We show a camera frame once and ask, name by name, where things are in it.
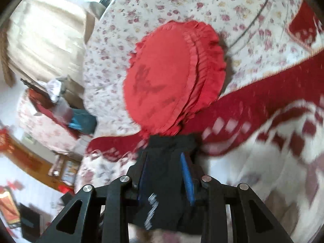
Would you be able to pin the red and white plush blanket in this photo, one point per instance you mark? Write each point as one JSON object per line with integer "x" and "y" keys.
{"x": 253, "y": 101}

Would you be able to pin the red round ruffled cushion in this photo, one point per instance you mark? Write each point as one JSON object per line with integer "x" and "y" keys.
{"x": 164, "y": 81}

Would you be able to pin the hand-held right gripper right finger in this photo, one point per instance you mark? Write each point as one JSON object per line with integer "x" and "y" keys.
{"x": 188, "y": 182}

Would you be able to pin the floral bedsheet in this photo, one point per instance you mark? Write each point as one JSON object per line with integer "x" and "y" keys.
{"x": 177, "y": 5}

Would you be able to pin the black pants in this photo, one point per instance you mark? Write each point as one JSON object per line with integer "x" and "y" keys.
{"x": 164, "y": 172}

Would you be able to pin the beige curtain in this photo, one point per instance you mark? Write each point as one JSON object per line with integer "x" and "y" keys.
{"x": 45, "y": 35}

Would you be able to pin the black metal rod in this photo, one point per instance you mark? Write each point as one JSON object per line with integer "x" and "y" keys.
{"x": 31, "y": 84}

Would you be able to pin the floral cloth cover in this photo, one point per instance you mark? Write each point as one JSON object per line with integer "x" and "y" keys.
{"x": 45, "y": 131}

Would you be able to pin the teal bag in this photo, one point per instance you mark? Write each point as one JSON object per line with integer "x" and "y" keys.
{"x": 83, "y": 121}

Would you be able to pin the clear plastic bag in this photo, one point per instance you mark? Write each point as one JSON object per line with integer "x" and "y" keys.
{"x": 54, "y": 89}

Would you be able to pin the black screen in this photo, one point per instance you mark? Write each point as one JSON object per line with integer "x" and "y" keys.
{"x": 30, "y": 222}

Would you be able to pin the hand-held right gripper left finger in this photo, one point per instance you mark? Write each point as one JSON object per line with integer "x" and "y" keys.
{"x": 140, "y": 189}

